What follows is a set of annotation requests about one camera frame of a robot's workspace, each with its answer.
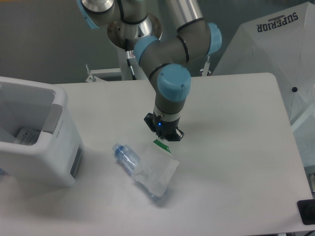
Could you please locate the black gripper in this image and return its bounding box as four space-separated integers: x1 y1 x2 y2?
144 113 184 142

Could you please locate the white plastic pouch green strip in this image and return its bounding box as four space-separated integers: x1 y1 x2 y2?
131 139 179 198

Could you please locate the clear plastic water bottle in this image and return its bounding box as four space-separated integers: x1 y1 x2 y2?
112 143 168 203

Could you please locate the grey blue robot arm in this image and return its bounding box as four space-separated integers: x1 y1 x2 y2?
77 0 222 142

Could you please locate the white trash can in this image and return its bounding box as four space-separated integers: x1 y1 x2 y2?
0 77 83 186

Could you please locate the white umbrella with lettering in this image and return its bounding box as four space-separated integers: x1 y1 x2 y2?
214 2 315 167

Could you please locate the black device at table corner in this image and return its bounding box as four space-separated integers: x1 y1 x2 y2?
297 199 315 225

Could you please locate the white metal base bracket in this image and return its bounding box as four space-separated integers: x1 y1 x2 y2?
85 56 212 83

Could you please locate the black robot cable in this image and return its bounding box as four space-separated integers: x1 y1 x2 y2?
124 38 137 81

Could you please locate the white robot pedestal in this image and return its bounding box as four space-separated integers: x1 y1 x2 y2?
107 13 162 80

